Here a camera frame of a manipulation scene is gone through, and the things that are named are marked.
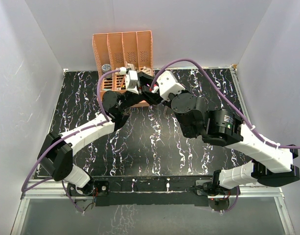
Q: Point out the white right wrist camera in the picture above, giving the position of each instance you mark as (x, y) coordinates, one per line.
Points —
(167, 84)

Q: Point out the white product packet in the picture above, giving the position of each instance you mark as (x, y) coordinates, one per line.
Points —
(130, 67)

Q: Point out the grey round tin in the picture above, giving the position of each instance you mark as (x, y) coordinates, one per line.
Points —
(105, 69)

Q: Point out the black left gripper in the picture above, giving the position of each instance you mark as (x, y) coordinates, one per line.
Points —
(144, 81)

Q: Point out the oval white blister pack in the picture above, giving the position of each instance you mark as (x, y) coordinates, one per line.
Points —
(146, 70)

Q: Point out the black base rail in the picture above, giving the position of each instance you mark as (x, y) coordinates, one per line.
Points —
(150, 190)

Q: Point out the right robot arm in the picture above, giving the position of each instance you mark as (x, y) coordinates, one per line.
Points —
(269, 165)

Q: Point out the orange plastic desk organizer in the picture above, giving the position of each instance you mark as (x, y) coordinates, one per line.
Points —
(119, 48)

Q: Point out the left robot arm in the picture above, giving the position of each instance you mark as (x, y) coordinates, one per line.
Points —
(58, 150)

